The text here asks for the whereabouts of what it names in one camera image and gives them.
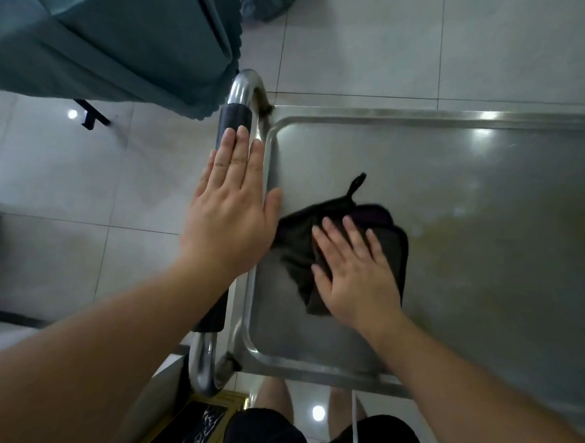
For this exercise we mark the person's left forearm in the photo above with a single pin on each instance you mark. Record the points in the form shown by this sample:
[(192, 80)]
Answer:
[(99, 355)]

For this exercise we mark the person's right thumb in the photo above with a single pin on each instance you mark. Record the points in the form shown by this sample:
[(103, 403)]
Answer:
[(321, 285)]

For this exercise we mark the person's leg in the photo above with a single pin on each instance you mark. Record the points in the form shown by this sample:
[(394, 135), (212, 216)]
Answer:
[(343, 412), (273, 399)]

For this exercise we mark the person's right little finger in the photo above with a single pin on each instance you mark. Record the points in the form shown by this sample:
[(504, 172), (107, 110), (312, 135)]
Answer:
[(380, 248)]

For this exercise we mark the black cleaning cloth with loop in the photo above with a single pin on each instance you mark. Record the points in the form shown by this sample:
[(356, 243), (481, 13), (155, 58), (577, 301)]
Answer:
[(296, 234)]

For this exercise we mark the person's right leg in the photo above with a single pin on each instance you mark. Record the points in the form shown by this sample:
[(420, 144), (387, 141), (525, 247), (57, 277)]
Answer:
[(343, 412)]

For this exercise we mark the gold framed black marble slab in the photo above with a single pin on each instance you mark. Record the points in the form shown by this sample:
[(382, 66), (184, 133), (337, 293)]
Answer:
[(193, 426)]

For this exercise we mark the person's left thumb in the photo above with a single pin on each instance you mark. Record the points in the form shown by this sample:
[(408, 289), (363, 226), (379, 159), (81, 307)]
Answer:
[(272, 209)]

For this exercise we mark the person's right middle finger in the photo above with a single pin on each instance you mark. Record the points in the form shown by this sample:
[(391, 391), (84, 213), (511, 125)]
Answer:
[(341, 240)]

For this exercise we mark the stainless steel cart tray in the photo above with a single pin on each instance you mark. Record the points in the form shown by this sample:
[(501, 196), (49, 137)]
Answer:
[(467, 238)]

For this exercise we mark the teal tablecloth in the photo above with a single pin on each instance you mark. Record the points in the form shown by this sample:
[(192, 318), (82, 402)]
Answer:
[(111, 33)]

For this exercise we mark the dark teal bag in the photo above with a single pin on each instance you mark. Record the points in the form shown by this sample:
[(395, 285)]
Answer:
[(272, 0)]

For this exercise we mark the black table leg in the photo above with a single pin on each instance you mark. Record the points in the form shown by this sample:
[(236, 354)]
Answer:
[(90, 115)]

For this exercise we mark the person's left little finger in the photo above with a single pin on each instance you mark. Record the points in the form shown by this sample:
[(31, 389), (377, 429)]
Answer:
[(204, 175)]

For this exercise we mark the person's right hand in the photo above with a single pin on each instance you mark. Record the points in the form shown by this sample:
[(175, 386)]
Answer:
[(357, 286)]

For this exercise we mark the person's right forearm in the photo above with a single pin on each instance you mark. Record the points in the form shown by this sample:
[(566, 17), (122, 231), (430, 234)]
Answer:
[(469, 399)]

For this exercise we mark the person's left middle finger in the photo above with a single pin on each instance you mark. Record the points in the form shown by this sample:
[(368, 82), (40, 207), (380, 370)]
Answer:
[(237, 160)]

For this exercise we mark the person's black shorts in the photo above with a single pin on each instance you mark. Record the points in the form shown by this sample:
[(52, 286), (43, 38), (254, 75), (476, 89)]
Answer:
[(271, 435)]

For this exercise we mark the person's left leg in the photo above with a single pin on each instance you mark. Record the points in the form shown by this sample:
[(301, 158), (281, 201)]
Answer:
[(273, 399)]

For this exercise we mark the person's left hand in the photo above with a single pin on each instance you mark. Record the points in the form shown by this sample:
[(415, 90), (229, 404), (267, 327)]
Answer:
[(226, 225)]

